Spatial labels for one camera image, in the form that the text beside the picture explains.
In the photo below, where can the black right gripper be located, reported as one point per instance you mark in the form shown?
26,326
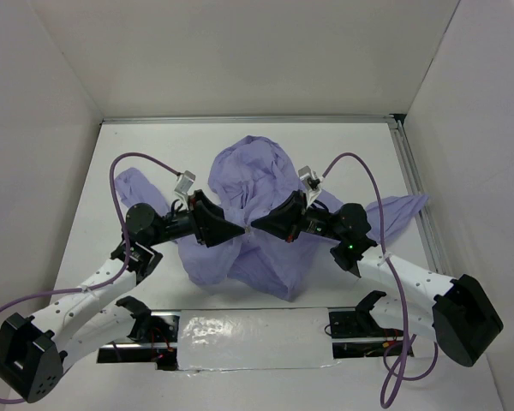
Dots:
285,220

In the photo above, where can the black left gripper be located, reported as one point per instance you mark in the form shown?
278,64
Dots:
207,221

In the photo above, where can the lavender zip jacket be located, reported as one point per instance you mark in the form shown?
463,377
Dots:
250,178

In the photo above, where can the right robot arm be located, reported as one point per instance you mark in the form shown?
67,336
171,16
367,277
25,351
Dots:
455,313

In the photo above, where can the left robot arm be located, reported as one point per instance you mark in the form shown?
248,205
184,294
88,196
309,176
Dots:
37,350

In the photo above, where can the white taped front panel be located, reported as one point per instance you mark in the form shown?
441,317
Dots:
262,339

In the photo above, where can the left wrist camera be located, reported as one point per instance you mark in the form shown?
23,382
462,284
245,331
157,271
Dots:
184,182

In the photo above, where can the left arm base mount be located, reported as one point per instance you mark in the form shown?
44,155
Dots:
158,346

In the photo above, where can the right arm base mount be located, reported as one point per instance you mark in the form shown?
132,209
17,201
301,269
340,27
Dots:
355,334

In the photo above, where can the aluminium frame rail right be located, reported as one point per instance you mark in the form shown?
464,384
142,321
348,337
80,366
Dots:
420,243

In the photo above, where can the aluminium frame rail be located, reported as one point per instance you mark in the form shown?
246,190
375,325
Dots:
344,119
420,243

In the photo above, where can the aluminium frame rail back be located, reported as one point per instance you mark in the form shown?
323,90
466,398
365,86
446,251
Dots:
344,119

